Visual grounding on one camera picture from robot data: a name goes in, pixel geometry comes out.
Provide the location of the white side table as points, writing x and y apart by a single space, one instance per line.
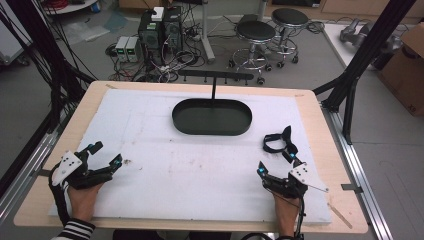
336 36

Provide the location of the aluminium rail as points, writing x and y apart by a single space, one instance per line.
363 173
23 180

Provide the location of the black round stool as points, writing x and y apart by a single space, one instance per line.
256 31
290 16

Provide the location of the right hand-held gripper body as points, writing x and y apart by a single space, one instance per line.
296 181

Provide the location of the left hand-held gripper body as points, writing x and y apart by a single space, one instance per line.
68 165

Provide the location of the person's left hand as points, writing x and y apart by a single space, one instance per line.
83 201

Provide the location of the thin wooden stick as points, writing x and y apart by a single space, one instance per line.
340 215

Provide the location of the grey table leg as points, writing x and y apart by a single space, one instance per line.
207 36

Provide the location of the brown cardboard box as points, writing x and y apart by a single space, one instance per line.
405 73

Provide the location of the grey metal bracket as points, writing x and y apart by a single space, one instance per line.
351 188

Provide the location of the small white box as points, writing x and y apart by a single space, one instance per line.
157 13

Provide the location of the clear plastic sheet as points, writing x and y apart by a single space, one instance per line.
86 30

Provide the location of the black metal frame post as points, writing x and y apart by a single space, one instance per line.
50 50
366 46

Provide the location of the person's right hand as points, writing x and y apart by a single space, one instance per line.
286 213

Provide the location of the black oval tray hanger stand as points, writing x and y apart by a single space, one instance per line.
212 116

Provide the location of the grey power supply unit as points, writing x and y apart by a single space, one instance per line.
134 48
121 48

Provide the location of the black computer tower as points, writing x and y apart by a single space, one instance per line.
173 30
150 36

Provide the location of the white foam mat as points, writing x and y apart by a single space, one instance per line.
186 173

